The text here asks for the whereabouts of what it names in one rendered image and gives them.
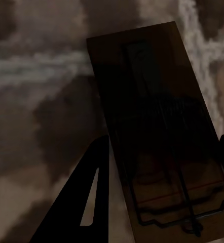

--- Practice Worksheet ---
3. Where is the mousetrap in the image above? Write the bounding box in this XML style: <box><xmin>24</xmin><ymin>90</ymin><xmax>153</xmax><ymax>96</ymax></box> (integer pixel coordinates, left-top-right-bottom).
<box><xmin>86</xmin><ymin>21</ymin><xmax>224</xmax><ymax>243</ymax></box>

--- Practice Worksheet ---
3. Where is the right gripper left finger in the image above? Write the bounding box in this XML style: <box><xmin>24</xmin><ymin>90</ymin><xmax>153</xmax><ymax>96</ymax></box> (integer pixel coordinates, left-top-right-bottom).
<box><xmin>29</xmin><ymin>135</ymin><xmax>110</xmax><ymax>243</ymax></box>

